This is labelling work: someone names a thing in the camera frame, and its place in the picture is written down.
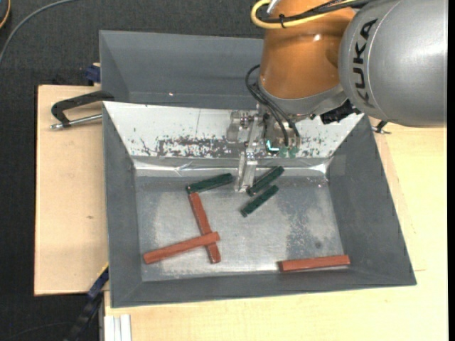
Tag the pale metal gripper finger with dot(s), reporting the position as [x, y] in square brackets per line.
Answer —
[250, 176]
[241, 176]

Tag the pale wood board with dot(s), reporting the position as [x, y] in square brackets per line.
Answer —
[67, 190]

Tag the dark green flat block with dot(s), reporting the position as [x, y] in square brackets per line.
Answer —
[259, 201]
[209, 183]
[267, 179]

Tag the black cylinder on white bracket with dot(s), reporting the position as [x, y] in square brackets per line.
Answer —
[337, 115]

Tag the red-brown flat block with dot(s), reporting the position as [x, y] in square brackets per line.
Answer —
[177, 249]
[200, 213]
[314, 263]

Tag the grey metal bin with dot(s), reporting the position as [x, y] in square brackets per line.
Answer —
[249, 233]

